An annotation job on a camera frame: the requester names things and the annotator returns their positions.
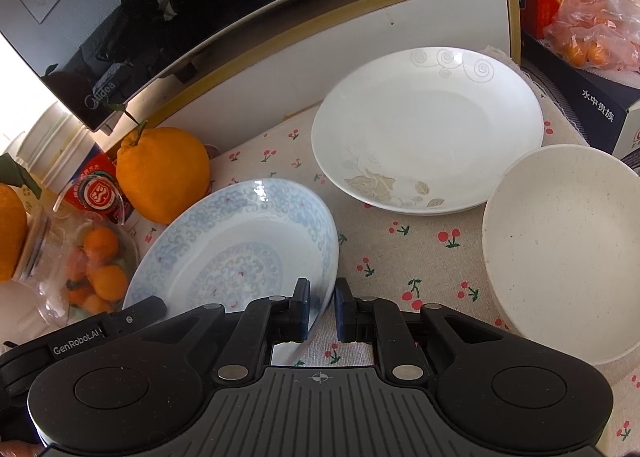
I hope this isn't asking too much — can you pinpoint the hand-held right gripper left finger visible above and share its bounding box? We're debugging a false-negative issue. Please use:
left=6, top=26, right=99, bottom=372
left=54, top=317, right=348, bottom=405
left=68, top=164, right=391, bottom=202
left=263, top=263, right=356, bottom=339
left=165, top=278, right=312, bottom=385

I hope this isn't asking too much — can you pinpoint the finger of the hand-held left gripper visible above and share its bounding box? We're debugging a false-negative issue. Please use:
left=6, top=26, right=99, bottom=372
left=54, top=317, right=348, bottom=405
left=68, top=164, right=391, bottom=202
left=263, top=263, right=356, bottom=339
left=120, top=296, right=168, bottom=334

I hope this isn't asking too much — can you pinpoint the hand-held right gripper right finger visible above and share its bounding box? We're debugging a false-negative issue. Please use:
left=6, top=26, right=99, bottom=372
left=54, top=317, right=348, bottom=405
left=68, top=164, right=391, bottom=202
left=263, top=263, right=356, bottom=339
left=334, top=278, right=506, bottom=383

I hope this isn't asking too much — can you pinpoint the blue patterned plate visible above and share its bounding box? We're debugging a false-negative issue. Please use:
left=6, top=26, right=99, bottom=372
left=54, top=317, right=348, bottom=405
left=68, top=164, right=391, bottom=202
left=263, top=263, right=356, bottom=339
left=121, top=177, right=342, bottom=368

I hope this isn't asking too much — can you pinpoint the white floral plate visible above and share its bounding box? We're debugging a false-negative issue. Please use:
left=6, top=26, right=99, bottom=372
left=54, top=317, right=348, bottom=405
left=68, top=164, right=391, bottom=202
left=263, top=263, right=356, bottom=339
left=311, top=46, right=545, bottom=217

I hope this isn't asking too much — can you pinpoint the cream speckled bowl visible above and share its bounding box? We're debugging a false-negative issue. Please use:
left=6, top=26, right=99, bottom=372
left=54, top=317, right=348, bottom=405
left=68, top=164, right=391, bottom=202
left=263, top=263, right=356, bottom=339
left=482, top=144, right=640, bottom=366

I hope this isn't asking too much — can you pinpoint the person's left hand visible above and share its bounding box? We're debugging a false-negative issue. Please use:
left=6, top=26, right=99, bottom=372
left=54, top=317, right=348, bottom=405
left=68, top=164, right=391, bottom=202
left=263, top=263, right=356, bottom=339
left=0, top=441, right=45, bottom=457

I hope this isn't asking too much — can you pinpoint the clear box of kumquats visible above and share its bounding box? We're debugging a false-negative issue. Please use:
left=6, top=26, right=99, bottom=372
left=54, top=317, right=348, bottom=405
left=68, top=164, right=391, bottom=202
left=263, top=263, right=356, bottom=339
left=20, top=212, right=143, bottom=328

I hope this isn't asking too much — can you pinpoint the cherry print tablecloth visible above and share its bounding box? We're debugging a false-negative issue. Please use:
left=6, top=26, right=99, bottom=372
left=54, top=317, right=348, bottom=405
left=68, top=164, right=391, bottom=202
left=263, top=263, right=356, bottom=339
left=127, top=57, right=640, bottom=457

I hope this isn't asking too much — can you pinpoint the large orange with leaves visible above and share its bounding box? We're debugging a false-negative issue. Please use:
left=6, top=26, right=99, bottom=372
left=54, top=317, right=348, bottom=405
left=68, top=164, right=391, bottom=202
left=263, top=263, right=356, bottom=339
left=0, top=154, right=43, bottom=284

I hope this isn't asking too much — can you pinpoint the red labelled packet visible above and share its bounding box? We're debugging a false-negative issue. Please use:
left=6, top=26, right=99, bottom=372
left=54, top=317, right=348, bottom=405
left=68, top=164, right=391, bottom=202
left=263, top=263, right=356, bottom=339
left=52, top=152, right=133, bottom=225

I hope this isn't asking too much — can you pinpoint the large orange with stem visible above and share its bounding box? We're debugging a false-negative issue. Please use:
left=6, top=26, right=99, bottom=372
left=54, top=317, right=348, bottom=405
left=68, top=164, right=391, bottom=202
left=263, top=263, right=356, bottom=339
left=107, top=102, right=211, bottom=225

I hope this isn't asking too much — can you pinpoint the white lidded container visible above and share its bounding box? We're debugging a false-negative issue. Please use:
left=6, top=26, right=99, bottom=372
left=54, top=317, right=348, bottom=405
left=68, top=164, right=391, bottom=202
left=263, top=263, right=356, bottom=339
left=20, top=100, right=96, bottom=188

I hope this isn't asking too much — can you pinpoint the white cabinet with wooden edge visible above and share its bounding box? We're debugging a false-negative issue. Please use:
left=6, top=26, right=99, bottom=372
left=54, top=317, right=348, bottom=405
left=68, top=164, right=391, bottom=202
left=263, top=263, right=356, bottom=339
left=107, top=0, right=523, bottom=160

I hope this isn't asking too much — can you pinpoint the black microwave oven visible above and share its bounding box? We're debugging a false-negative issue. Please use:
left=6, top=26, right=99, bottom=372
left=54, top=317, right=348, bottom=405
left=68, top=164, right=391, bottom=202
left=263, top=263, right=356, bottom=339
left=0, top=0, right=481, bottom=134

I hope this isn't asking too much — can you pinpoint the dark blue cardboard box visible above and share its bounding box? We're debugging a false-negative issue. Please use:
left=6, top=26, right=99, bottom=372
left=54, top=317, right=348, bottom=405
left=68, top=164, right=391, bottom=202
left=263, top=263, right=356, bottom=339
left=520, top=32, right=640, bottom=160

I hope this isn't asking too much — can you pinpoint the clear bag of oranges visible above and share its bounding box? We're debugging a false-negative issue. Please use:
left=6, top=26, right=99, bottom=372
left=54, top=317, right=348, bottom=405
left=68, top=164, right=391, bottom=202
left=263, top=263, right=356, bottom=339
left=542, top=0, right=640, bottom=73

